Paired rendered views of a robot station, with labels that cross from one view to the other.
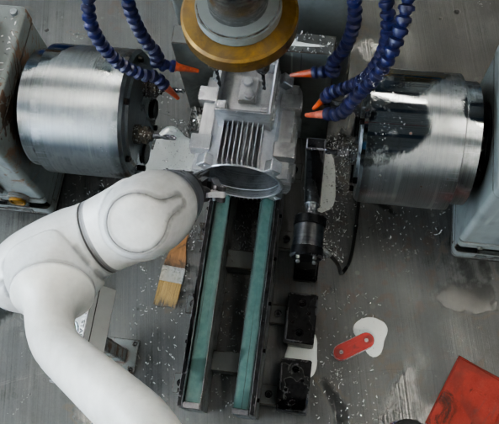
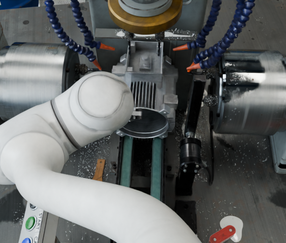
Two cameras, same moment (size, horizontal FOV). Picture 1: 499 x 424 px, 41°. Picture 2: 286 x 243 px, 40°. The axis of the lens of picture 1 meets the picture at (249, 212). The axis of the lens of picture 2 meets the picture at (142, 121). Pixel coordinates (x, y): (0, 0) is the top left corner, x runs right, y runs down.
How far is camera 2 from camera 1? 0.30 m
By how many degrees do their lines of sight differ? 15
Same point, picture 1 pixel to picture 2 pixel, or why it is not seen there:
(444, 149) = (275, 88)
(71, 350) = (59, 177)
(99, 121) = (49, 82)
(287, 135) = (170, 91)
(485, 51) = not seen: hidden behind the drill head
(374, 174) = (232, 108)
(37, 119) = (7, 83)
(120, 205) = (88, 83)
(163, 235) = (119, 104)
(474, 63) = not seen: hidden behind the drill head
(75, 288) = (51, 152)
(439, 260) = (268, 176)
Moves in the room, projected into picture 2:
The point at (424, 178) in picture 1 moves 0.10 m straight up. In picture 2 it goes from (263, 108) to (274, 85)
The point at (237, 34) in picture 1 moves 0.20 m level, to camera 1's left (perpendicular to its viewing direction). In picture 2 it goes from (147, 7) to (59, 22)
